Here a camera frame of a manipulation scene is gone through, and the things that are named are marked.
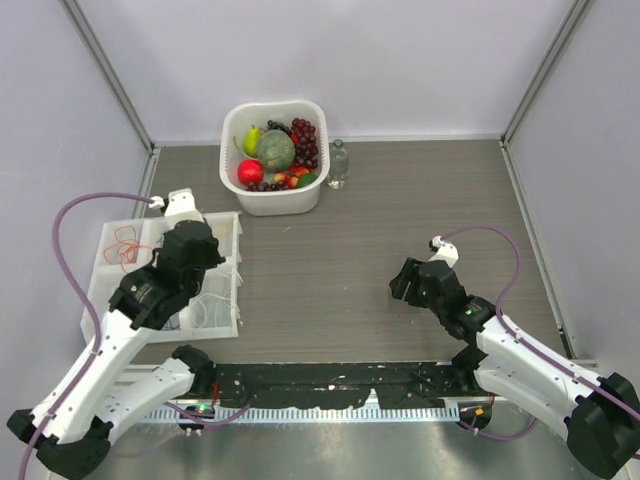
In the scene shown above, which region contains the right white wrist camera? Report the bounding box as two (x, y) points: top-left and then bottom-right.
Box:
(429, 236), (459, 268)

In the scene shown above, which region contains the slotted cable duct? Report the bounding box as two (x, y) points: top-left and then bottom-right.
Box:
(140, 403), (460, 425)

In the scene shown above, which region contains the dark grape bunch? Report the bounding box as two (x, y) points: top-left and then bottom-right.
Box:
(267, 120), (291, 136)

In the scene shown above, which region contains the green pear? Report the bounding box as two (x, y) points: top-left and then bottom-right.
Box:
(242, 126), (262, 158)

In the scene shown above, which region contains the green melon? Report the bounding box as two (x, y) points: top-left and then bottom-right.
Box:
(257, 130), (296, 173)

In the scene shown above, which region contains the orange wire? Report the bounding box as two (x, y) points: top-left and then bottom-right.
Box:
(102, 225), (154, 274)

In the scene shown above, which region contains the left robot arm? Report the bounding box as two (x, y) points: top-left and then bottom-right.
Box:
(7, 220), (225, 479)

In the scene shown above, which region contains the green lime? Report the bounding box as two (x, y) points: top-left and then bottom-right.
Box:
(296, 172), (317, 189)

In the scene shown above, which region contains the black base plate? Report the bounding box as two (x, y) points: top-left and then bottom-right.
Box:
(169, 360), (514, 410)

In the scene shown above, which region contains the red grape bunch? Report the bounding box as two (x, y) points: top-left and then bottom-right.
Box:
(290, 118), (320, 170)

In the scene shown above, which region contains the red apple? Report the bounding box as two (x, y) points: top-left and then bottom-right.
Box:
(237, 159), (264, 185)

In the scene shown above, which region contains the dark cherries front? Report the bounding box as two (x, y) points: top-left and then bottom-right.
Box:
(246, 181), (289, 193)

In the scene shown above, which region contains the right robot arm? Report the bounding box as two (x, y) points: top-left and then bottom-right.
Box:
(389, 258), (639, 479)

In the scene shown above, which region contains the clear plastic bottle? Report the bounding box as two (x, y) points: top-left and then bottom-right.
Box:
(327, 139), (350, 189)

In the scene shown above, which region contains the white compartment tray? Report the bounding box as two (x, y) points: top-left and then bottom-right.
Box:
(87, 212), (242, 344)

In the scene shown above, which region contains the peach fruit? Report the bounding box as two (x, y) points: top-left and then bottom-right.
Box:
(273, 166), (311, 190)

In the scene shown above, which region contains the white wire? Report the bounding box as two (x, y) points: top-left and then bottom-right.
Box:
(192, 267), (246, 331)

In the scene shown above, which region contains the white fruit basket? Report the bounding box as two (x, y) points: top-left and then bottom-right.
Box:
(219, 100), (330, 216)

